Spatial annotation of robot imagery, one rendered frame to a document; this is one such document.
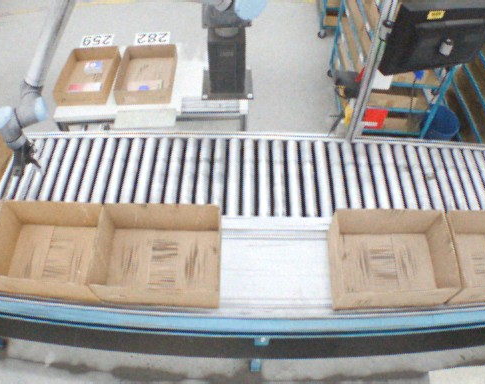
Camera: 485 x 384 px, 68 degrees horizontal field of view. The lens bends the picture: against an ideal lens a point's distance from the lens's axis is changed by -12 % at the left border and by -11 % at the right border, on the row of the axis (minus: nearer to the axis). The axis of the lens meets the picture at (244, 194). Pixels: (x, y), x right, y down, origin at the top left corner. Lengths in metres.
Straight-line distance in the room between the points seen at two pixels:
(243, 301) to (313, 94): 2.21
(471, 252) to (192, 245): 1.04
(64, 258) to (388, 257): 1.15
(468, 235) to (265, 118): 1.83
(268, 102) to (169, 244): 1.92
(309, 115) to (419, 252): 1.79
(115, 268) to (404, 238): 1.03
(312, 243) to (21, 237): 1.08
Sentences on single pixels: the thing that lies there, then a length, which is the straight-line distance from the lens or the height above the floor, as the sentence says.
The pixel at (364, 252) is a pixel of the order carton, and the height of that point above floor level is 0.89.
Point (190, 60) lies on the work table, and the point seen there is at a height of 0.75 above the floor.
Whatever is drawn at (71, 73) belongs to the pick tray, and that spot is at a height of 0.76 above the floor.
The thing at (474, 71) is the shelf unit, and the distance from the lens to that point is 3.16.
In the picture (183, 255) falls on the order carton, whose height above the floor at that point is 0.89.
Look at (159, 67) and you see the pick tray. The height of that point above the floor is 0.76.
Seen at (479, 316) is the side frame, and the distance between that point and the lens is 1.53.
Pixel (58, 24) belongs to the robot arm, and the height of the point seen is 1.40.
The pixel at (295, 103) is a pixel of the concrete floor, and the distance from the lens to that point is 3.15.
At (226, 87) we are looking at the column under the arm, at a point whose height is 0.80.
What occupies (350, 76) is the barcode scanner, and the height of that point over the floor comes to 1.09.
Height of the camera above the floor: 2.15
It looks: 56 degrees down
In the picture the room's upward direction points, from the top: 2 degrees clockwise
